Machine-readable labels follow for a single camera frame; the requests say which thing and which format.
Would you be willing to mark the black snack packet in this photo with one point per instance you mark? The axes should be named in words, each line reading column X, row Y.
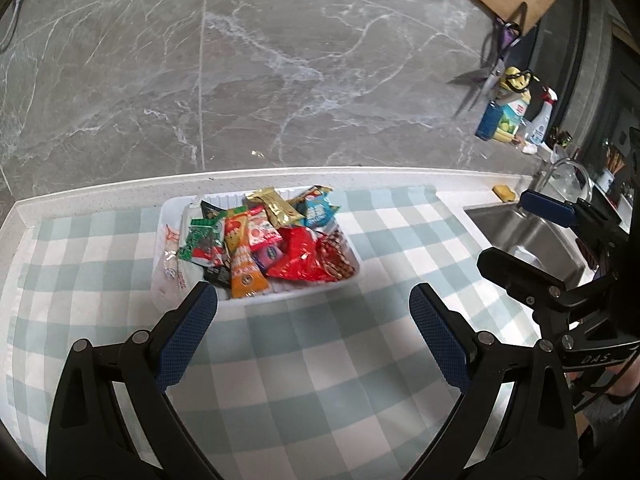
column 214, row 210

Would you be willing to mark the checked tablecloth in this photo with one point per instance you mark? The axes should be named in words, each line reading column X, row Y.
column 325, row 360

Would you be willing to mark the orange snack packet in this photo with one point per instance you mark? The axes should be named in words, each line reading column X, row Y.
column 245, row 270

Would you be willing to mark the person's right forearm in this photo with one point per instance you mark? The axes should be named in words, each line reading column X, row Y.
column 607, row 407

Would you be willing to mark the red white snack packet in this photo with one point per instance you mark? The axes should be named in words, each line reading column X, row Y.
column 262, row 230

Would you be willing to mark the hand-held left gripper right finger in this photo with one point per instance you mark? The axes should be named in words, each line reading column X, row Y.
column 440, row 340

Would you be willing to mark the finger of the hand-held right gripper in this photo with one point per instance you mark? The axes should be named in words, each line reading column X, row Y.
column 547, row 207
column 520, row 275

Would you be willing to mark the white plastic tray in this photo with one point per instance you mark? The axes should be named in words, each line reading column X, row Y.
column 300, row 292

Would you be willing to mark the red printed snack packet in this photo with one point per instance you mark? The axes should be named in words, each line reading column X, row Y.
column 337, row 257

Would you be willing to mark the white utensil holder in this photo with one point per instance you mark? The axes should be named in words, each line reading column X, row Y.
column 607, row 180

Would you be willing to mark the yellow sponge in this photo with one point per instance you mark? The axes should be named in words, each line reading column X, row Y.
column 504, row 193

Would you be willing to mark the teal snack packet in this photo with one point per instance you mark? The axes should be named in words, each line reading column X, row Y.
column 317, row 210

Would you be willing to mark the white grey snack packet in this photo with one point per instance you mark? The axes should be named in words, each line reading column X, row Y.
column 172, row 260

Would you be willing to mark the shiny red snack bag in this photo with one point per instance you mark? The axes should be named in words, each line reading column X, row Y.
column 297, row 255

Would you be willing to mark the white spray bottle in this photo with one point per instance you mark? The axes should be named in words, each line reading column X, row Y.
column 540, row 125

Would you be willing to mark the steel sink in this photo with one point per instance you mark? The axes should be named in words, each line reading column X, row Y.
column 530, row 230

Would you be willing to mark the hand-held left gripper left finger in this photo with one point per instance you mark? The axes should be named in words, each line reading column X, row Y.
column 185, row 335

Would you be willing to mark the pink snack packet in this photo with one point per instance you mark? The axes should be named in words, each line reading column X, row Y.
column 267, row 257

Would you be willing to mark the green snack packet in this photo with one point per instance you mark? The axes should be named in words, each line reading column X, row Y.
column 202, row 237

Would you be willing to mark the blue container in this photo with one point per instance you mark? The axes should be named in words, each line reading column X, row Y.
column 487, row 122

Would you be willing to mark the chrome faucet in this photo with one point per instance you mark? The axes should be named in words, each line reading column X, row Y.
column 550, row 170

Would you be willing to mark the gold snack packet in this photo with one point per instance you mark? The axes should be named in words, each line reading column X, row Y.
column 277, row 207

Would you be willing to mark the yellow detergent bottle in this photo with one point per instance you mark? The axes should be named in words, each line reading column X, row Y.
column 510, row 120

